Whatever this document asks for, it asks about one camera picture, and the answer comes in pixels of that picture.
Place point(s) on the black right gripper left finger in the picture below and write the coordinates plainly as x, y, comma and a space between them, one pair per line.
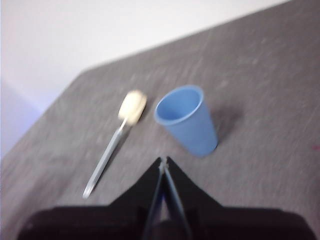
100, 222

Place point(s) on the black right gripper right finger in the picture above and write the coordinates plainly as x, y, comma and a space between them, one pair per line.
225, 222

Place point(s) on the blue ribbed plastic cup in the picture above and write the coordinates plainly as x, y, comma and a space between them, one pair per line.
195, 135

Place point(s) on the cup brush with sponge head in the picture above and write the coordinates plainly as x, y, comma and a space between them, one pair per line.
132, 106

